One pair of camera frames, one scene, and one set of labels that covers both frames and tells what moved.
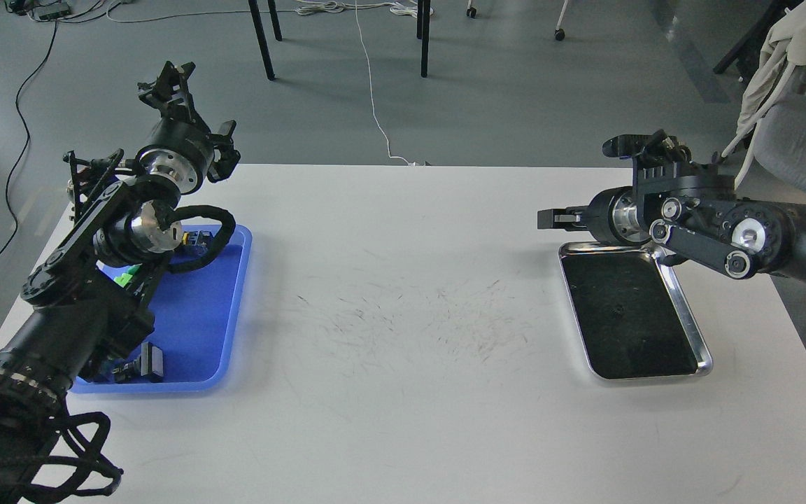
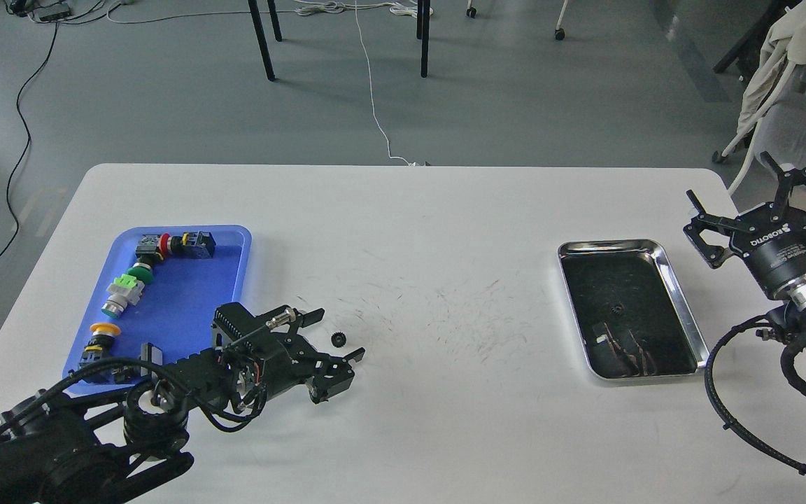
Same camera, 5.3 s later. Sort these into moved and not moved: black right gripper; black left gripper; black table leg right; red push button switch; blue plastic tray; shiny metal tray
Moved: black left gripper; black right gripper
Not moved: red push button switch; shiny metal tray; black table leg right; blue plastic tray
